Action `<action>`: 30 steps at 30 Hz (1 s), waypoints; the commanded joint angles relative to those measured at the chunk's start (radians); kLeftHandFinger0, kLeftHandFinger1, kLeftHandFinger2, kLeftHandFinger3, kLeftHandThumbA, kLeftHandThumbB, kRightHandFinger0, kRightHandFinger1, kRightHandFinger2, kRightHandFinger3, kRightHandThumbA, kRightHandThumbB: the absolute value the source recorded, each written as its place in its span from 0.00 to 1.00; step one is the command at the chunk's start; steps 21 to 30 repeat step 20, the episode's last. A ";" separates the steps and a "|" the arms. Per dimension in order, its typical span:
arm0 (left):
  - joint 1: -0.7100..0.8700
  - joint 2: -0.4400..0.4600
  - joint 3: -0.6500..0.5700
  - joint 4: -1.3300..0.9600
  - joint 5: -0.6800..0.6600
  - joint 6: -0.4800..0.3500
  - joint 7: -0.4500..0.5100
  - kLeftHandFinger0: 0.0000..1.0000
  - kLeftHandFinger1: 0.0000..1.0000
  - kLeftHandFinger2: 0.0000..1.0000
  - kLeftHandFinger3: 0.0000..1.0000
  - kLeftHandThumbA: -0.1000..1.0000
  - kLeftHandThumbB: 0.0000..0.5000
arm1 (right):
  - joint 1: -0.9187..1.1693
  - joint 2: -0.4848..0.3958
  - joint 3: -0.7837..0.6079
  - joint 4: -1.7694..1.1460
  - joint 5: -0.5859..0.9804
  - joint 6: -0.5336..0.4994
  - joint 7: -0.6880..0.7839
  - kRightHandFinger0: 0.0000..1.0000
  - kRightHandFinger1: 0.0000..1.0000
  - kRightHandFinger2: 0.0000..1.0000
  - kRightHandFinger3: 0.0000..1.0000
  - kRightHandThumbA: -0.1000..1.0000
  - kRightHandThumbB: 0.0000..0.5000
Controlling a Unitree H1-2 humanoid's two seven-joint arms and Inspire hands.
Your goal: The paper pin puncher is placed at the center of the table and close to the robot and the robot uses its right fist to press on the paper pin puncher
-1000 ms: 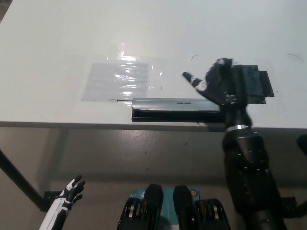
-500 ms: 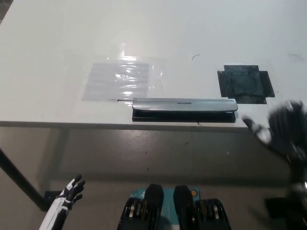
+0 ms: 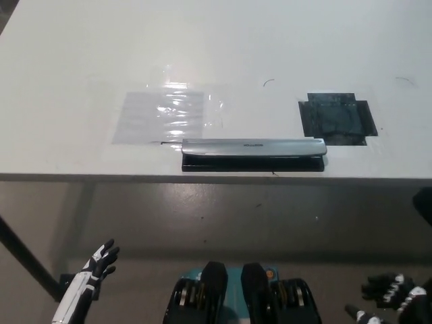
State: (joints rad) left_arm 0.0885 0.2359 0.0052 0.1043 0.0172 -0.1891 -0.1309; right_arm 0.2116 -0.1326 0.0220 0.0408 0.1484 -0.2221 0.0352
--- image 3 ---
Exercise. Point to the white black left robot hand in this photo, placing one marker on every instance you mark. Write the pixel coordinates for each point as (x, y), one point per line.
(77, 290)

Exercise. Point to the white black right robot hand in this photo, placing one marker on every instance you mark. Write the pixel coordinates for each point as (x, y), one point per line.
(415, 303)

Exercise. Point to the silver black paper hole puncher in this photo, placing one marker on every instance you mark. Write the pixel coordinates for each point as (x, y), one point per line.
(253, 146)

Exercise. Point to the black slanted table leg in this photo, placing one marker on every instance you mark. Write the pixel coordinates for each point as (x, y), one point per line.
(27, 254)

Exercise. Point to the clear plastic sleeve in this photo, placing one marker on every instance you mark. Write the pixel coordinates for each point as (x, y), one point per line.
(138, 118)

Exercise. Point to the black taped square patch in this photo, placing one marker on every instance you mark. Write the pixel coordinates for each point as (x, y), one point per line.
(337, 118)

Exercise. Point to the clear plastic film sheet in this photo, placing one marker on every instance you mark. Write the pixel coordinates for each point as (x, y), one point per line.
(216, 101)

